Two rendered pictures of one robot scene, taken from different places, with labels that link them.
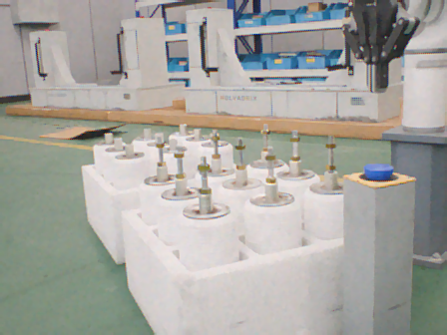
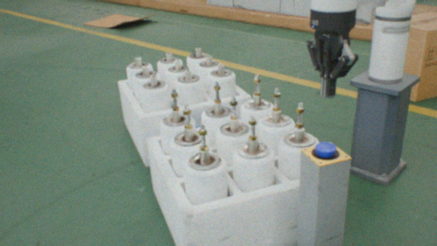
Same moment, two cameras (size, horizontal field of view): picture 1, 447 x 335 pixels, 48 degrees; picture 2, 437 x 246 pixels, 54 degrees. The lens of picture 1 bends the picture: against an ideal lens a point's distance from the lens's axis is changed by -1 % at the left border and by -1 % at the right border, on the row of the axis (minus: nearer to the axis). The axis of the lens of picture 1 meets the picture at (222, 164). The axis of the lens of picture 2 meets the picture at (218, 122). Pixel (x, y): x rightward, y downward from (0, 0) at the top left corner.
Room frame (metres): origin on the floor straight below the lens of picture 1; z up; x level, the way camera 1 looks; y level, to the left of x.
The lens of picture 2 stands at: (-0.06, -0.06, 0.73)
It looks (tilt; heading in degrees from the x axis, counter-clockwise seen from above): 25 degrees down; 4
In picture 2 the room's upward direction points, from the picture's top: 3 degrees counter-clockwise
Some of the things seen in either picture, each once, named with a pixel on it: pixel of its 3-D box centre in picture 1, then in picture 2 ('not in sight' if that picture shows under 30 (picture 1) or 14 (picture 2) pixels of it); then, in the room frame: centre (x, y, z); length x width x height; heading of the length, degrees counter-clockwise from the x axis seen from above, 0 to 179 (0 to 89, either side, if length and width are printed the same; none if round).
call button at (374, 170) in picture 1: (378, 172); (325, 150); (0.67, -0.22, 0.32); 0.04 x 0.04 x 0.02
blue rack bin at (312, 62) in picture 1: (320, 59); not in sight; (6.15, -1.25, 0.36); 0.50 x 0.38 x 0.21; 140
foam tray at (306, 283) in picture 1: (244, 263); (235, 183); (0.91, -0.03, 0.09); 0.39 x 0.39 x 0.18; 23
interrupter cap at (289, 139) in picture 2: (331, 188); (299, 139); (0.85, -0.19, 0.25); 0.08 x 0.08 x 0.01
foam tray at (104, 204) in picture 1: (164, 198); (181, 110); (1.40, 0.18, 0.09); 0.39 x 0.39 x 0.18; 25
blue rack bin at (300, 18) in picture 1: (317, 13); not in sight; (6.13, -1.23, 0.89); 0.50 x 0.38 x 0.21; 140
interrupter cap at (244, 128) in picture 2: (241, 183); (234, 129); (0.91, -0.03, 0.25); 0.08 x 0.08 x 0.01
